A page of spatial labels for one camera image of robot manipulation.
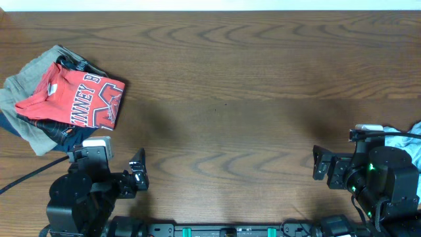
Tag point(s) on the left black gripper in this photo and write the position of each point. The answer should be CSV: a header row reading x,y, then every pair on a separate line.
x,y
127,188

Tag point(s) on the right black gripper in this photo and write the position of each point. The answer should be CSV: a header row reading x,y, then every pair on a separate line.
x,y
337,161

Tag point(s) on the red t-shirt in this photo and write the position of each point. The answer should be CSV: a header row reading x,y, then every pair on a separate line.
x,y
74,97

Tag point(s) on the light blue t-shirt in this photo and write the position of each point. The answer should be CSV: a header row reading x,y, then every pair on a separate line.
x,y
410,145

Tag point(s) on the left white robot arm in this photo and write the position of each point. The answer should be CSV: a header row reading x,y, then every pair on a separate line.
x,y
82,201

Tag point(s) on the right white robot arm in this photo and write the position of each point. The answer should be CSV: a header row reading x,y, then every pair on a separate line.
x,y
383,184

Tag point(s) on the black orange patterned shirt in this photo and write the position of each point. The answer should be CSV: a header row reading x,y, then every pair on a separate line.
x,y
60,132

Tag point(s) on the navy folded garment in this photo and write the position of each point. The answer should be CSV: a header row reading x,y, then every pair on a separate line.
x,y
80,136

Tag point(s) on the khaki folded garment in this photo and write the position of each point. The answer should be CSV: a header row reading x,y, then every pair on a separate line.
x,y
22,85

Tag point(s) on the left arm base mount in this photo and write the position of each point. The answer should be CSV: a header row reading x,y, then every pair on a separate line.
x,y
126,227

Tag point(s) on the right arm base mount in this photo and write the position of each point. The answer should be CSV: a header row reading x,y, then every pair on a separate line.
x,y
333,226

